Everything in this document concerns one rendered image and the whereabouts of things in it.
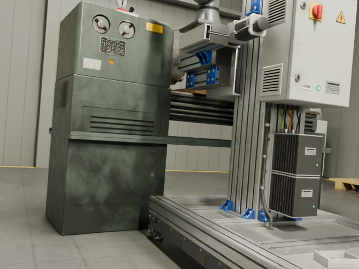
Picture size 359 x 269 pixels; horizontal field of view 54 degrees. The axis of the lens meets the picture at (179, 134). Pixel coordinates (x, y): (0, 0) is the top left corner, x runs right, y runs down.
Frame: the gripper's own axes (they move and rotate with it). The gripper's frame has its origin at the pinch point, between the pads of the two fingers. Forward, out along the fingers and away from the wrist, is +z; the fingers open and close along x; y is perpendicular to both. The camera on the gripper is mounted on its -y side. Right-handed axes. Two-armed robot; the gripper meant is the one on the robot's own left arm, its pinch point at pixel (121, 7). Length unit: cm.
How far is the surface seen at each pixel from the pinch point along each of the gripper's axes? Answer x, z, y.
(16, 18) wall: 28, -59, 305
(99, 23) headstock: 13.3, 13.0, -3.5
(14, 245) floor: 49, 128, -13
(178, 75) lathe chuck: -47, 31, 11
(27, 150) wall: 4, 109, 303
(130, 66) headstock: -6.8, 33.3, -3.6
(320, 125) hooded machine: -415, 41, 186
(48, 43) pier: -9, -31, 285
